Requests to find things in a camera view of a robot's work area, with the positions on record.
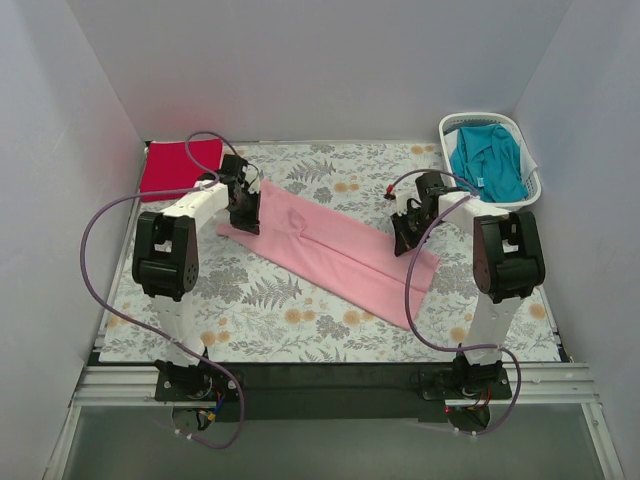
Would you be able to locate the folded red t shirt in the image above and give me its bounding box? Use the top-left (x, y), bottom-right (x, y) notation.
top-left (139, 139), bottom-right (224, 203)

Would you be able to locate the white laundry basket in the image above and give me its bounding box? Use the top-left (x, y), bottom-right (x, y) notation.
top-left (439, 112), bottom-right (542, 211)

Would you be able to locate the pink t shirt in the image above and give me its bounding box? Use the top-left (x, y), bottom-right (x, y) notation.
top-left (217, 181), bottom-right (439, 330)

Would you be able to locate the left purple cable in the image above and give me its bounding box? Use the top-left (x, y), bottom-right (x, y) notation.
top-left (80, 130), bottom-right (249, 449)

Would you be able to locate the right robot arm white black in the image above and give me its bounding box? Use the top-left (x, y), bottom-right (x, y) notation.
top-left (384, 169), bottom-right (546, 403)

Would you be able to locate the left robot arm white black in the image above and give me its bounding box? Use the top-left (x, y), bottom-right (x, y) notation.
top-left (132, 154), bottom-right (261, 400)

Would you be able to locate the floral table mat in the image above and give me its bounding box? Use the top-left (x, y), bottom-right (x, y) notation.
top-left (97, 143), bottom-right (563, 365)

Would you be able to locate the teal t shirt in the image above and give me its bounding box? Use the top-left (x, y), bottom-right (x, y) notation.
top-left (449, 124), bottom-right (528, 203)

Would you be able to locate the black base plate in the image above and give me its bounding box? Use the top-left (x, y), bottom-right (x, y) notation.
top-left (154, 360), bottom-right (515, 422)

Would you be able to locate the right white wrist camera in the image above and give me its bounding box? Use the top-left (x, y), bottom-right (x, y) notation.
top-left (384, 185), bottom-right (415, 216)

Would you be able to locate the aluminium frame rail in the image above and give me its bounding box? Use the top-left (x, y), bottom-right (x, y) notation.
top-left (44, 362), bottom-right (624, 479)

